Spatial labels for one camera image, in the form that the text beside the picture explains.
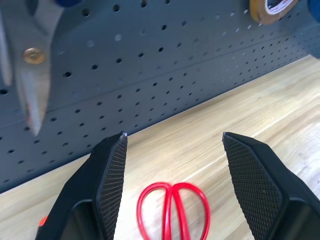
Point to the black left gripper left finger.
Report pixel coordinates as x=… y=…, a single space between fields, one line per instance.
x=82 y=190

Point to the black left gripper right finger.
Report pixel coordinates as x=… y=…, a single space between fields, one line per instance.
x=270 y=190

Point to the grey metal pegboard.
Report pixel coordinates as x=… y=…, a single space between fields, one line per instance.
x=150 y=75

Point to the yellow tape roll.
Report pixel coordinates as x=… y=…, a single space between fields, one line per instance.
x=268 y=11

